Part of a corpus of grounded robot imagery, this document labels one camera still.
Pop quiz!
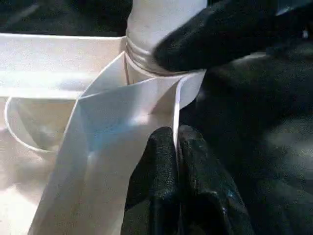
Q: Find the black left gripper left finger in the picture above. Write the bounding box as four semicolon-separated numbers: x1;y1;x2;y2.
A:
124;126;182;235

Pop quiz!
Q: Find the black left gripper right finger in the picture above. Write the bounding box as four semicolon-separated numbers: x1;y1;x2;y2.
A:
177;124;254;235

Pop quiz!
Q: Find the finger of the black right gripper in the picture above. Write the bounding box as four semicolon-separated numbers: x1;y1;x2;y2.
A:
152;0;279;73

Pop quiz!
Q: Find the white plastic table leg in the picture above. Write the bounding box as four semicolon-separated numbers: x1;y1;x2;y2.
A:
125;0;208;77

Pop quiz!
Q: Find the white plastic table top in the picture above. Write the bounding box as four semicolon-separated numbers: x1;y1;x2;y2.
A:
0;31;208;235

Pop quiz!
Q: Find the black work surface mat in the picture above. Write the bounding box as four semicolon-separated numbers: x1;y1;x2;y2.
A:
0;0;313;235

